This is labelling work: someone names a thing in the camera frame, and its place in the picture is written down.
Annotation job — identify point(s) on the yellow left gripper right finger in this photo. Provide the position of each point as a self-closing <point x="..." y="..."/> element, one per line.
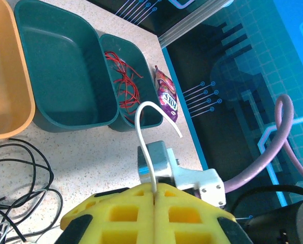
<point x="192" y="223"/>

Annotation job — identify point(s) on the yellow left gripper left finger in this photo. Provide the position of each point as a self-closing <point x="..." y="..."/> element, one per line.
<point x="108" y="218"/>

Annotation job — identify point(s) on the purple candy bag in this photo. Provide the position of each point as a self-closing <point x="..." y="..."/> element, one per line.
<point x="168" y="94"/>

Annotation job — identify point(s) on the teal plastic bin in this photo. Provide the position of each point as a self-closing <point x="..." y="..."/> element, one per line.
<point x="60" y="71"/>
<point x="141" y="84"/>

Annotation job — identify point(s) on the orange plastic bin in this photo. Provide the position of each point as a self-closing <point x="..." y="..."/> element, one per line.
<point x="6" y="76"/>

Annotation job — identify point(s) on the aluminium frame post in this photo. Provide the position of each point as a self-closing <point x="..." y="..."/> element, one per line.
<point x="189" y="28"/>

